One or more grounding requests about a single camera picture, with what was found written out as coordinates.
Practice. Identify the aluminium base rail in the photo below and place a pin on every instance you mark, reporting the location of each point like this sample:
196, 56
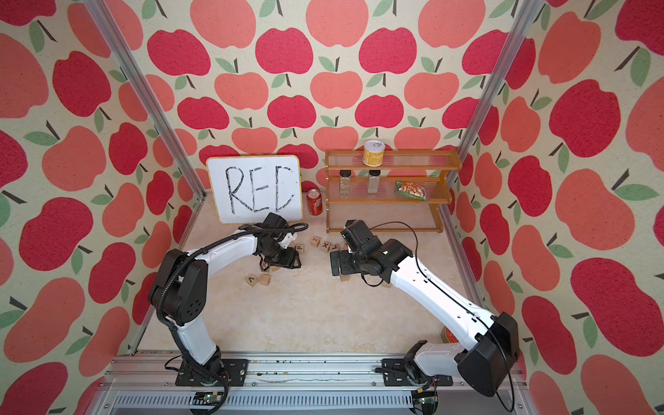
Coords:
264, 383

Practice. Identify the red round tin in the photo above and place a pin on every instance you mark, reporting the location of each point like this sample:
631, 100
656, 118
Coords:
447, 336

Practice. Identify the yellow tin can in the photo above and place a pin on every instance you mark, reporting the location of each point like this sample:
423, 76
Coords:
373, 153

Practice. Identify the red soda can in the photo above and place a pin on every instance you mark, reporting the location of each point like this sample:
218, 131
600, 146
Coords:
314, 201

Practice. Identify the wooden block letter V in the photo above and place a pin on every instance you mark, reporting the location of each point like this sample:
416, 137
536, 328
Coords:
252, 280

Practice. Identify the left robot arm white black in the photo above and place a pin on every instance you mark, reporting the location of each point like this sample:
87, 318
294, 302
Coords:
179, 293

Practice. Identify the right glass spice jar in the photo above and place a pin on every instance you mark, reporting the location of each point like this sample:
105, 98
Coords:
373, 181

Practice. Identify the wooden two-tier shelf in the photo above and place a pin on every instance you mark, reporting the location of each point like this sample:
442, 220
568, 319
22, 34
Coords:
426, 167

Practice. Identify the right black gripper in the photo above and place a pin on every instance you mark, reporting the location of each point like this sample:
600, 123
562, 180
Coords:
344, 265

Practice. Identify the plain wooden block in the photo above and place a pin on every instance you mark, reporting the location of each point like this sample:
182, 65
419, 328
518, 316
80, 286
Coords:
265, 279

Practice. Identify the whiteboard with RED writing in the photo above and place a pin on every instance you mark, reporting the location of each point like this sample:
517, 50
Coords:
248, 188

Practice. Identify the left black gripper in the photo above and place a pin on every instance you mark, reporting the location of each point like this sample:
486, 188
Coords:
290, 259

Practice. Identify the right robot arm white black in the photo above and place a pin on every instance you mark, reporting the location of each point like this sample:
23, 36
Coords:
486, 344

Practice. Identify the glass spice jar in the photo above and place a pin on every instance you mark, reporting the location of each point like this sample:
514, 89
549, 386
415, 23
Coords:
373, 181
345, 182

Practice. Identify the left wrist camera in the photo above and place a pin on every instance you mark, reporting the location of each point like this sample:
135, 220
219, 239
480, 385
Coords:
287, 240

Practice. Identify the left glass spice jar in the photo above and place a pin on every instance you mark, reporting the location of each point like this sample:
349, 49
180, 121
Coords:
345, 182

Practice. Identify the green snack packet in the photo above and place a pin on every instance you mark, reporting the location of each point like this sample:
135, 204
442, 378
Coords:
411, 190

